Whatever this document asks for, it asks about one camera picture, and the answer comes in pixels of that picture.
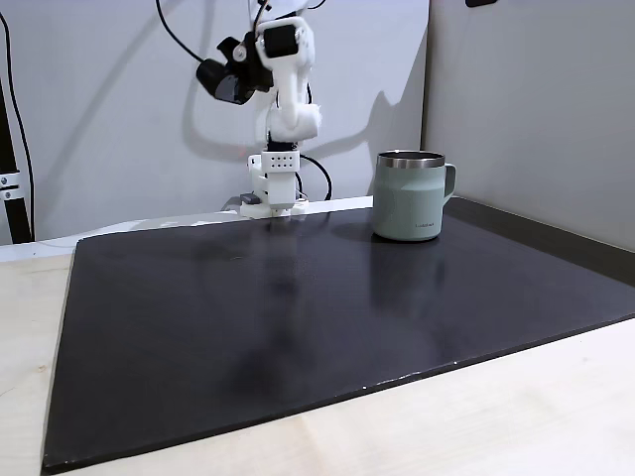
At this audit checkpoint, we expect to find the pale green steel mug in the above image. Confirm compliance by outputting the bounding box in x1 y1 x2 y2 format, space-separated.
371 150 457 244

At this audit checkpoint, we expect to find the black table mat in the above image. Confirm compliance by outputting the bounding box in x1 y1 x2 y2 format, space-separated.
40 195 635 471

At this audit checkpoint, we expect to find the black stand pole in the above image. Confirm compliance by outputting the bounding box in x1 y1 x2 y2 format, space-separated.
0 9 37 245

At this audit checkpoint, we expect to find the black oval camera box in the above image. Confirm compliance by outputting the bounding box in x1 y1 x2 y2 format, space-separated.
194 37 262 106

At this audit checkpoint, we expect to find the black base cable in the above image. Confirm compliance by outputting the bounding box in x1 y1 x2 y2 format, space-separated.
299 154 332 202

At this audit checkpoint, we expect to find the black camera cable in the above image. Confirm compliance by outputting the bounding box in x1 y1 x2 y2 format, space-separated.
155 0 205 63

